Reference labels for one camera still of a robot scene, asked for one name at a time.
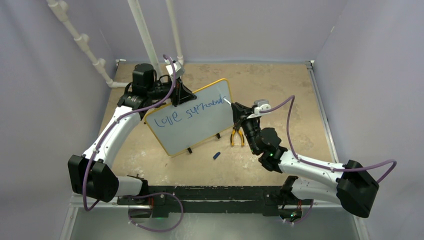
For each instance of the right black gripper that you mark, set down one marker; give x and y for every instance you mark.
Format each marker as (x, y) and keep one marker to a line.
(240, 111)

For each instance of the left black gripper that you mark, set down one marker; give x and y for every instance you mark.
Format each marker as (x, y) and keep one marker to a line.
(181, 94)

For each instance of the yellow framed whiteboard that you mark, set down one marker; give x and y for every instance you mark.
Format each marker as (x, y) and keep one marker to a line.
(182, 127)

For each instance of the blue marker cap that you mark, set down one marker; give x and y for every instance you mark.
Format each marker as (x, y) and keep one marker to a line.
(216, 155)

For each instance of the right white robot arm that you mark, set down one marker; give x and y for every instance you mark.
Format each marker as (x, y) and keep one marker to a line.
(349, 185)

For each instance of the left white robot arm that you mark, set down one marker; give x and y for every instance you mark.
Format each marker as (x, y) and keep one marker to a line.
(90, 173)

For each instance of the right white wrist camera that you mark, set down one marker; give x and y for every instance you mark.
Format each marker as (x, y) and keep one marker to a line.
(261, 107)

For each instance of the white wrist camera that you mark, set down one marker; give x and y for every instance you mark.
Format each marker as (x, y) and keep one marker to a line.
(175, 69)
(261, 107)

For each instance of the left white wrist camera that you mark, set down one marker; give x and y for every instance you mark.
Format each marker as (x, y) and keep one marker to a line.
(175, 69)

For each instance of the aluminium frame rail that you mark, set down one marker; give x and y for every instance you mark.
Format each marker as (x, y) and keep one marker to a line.
(328, 134)

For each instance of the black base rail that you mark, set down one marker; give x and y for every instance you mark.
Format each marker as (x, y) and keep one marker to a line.
(165, 199)

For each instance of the white pvc pipe frame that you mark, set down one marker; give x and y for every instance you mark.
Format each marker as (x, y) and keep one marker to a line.
(123, 28)

